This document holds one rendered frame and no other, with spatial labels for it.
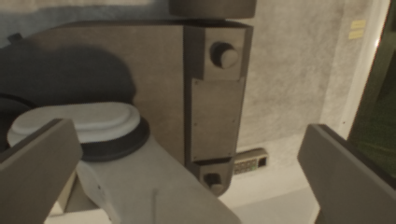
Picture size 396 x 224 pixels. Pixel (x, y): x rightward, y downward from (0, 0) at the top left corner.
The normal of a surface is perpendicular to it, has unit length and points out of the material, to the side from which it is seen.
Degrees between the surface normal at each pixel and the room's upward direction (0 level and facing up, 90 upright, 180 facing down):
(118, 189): 90
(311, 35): 0
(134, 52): 0
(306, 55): 0
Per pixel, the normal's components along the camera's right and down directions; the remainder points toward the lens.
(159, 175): 0.03, -0.88
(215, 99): 0.20, 0.48
